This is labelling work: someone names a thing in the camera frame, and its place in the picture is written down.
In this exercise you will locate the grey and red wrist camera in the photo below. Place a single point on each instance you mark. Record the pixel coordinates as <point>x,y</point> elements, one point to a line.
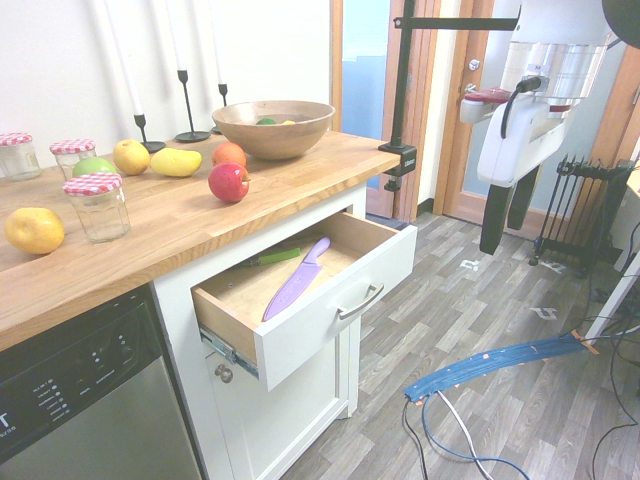
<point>472,109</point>

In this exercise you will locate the green lime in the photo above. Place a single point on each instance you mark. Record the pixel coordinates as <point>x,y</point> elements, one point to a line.
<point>266,121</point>

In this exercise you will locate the yellow apple back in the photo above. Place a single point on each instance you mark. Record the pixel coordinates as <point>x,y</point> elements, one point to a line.
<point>131,157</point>

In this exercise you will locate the large yellow citrus fruit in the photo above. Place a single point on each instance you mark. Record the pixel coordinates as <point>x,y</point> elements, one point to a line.
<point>34,231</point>

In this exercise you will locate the black Ulanzi clamp stand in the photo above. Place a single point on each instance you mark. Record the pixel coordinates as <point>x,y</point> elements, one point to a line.
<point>400,100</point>

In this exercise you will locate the black round object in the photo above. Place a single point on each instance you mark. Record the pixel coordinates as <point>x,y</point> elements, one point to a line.
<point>625,17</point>

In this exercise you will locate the glass jar red-checked lid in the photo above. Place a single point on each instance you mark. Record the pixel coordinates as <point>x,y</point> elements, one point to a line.
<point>17,160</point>
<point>70,157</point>
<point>100,220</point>

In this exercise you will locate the silver door lock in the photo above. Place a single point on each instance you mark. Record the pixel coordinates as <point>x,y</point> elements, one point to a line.
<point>473,64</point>

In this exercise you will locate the round metal cabinet knob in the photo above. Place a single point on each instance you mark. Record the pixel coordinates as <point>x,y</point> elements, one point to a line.
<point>223,373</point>

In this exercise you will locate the large wooden bowl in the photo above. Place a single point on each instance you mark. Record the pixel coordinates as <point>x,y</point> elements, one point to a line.
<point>270,137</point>

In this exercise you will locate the purple kitchen knife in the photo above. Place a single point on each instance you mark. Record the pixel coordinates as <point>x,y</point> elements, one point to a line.
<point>295,290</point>

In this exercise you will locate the white drawer wooden inside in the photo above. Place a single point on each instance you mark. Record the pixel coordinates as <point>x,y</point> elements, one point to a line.
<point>310,345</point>

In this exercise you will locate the black oil radiator heater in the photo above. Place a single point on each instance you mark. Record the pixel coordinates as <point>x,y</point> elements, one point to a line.
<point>590,210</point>

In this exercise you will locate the red apple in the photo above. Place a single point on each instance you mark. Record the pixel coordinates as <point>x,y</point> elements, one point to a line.
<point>227,184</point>

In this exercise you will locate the orange peach fruit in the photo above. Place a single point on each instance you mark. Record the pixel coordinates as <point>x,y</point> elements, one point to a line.
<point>229,154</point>

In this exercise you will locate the green apple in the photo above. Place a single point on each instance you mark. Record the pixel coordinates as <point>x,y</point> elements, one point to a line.
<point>95,166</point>

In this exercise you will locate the stainless steel dishwasher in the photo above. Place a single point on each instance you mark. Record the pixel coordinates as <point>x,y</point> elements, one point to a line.
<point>100,425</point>

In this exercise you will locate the white kitchen cabinet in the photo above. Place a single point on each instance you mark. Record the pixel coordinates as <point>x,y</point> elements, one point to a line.
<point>280,425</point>

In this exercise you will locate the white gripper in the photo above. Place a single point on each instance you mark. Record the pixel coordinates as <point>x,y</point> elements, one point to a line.
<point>500,150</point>

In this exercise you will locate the wooden door frame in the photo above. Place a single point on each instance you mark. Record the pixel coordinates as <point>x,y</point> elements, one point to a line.
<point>425,125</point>

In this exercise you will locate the metal drawer slide rail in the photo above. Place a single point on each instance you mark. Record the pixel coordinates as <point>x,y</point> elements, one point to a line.
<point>230,352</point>

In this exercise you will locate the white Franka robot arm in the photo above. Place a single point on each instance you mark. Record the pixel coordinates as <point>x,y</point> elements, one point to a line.
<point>560,25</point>

